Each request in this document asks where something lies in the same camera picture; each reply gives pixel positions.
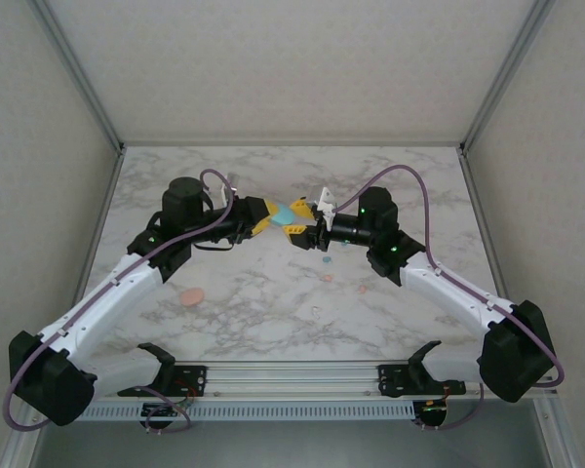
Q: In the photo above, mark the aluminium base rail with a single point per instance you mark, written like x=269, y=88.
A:
x=292, y=380

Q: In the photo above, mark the aluminium frame post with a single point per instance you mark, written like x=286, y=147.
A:
x=507, y=73
x=79, y=73

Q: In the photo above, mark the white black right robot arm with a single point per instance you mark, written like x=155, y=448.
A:
x=453, y=287

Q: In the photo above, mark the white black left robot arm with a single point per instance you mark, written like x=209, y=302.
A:
x=102, y=302

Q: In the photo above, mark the teal earbud charging case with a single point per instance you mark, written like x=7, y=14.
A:
x=285, y=215

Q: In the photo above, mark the pink earbud charging case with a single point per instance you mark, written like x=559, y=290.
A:
x=192, y=297

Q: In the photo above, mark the aluminium table side rail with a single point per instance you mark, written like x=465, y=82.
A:
x=102, y=214
x=482, y=219

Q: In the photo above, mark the small circuit board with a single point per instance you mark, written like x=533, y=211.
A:
x=431, y=412
x=161, y=412

